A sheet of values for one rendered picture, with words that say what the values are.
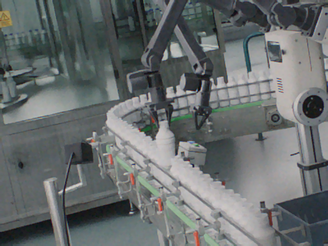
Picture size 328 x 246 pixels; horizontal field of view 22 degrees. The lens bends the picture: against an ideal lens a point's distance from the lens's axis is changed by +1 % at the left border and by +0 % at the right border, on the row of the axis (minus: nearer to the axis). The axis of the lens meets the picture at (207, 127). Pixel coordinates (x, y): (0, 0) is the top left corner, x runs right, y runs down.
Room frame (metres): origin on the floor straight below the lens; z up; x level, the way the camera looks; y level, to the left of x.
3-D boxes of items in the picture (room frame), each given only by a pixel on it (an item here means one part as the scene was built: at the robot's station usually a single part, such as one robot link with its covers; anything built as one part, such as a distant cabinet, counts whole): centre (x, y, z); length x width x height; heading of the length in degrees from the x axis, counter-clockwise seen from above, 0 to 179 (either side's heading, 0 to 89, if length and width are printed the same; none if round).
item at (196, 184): (2.76, 0.06, 1.08); 0.06 x 0.06 x 0.17
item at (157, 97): (3.10, 0.16, 1.39); 0.10 x 0.07 x 0.07; 106
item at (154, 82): (3.10, 0.16, 1.45); 0.07 x 0.06 x 0.07; 106
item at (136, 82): (3.09, 0.19, 1.48); 0.12 x 0.09 x 0.12; 106
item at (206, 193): (2.64, 0.03, 1.08); 0.06 x 0.06 x 0.17
